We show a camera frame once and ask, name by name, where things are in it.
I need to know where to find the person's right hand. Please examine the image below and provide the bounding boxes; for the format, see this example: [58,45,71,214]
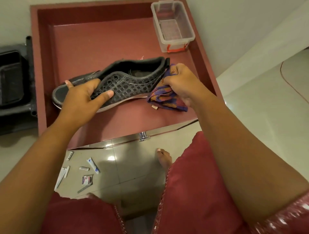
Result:
[163,63,214,109]

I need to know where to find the person's left hand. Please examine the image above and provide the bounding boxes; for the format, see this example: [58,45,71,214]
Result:
[57,78,114,126]

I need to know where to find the purple orange striped cloth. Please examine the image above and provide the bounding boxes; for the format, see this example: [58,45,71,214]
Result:
[147,64,189,112]

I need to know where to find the black perforated shoe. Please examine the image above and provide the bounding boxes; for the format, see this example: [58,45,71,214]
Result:
[52,57,170,113]

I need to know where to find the person's right forearm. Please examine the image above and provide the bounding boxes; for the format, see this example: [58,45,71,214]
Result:
[191,93,309,227]

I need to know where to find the person's left forearm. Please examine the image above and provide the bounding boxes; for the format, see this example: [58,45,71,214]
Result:
[0,115,85,234]

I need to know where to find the maroon rimmed table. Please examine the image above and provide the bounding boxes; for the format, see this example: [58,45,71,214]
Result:
[30,0,224,150]

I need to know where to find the black plastic case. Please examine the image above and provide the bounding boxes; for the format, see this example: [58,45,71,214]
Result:
[0,36,39,136]

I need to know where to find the clear plastic container orange latch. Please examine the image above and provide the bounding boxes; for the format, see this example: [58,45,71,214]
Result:
[151,0,196,53]

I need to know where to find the blue white tube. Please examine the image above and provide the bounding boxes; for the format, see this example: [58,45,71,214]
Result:
[86,157,100,175]

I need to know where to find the person's bare foot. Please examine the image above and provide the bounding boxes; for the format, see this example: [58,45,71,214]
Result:
[156,148,173,171]

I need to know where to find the long white strip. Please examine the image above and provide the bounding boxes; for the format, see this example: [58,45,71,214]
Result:
[54,167,67,191]

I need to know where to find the grey flat strip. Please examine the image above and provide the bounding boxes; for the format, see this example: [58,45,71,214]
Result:
[77,184,92,194]

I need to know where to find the red shiny garment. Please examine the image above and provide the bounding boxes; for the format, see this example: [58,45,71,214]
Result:
[40,131,309,234]

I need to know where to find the thin brown cable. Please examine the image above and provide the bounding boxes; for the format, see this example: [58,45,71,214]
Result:
[280,60,309,97]

